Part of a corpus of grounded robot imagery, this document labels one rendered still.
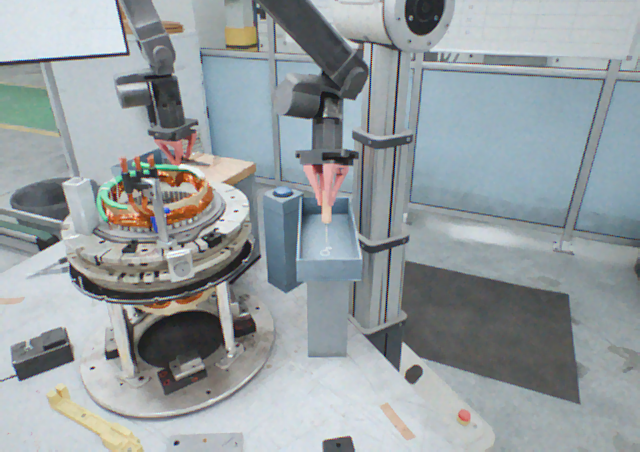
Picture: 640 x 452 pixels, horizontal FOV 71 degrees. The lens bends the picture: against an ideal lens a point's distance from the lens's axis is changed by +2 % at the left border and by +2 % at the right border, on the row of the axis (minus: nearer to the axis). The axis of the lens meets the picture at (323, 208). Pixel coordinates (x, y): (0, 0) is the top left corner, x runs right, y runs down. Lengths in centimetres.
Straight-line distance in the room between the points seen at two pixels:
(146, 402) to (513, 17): 246
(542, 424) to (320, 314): 130
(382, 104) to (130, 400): 74
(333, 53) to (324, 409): 62
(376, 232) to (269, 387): 42
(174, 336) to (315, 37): 69
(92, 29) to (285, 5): 127
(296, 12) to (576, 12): 220
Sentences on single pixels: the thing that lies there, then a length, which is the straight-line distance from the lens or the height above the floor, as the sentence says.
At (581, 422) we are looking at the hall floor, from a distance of 210.
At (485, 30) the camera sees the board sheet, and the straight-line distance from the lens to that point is 278.
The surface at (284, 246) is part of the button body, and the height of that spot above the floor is 92.
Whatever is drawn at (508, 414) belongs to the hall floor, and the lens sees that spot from 202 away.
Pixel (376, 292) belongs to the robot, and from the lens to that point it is 115.
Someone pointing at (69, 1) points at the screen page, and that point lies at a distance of 188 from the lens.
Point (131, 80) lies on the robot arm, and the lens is 104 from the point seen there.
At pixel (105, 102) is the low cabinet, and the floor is 77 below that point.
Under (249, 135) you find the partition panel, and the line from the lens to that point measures 348.
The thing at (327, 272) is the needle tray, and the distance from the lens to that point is 75.
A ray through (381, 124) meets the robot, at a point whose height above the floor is 120.
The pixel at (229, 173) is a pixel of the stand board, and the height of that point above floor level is 107.
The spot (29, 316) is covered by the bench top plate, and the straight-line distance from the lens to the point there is 127.
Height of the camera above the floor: 146
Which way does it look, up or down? 26 degrees down
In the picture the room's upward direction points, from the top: straight up
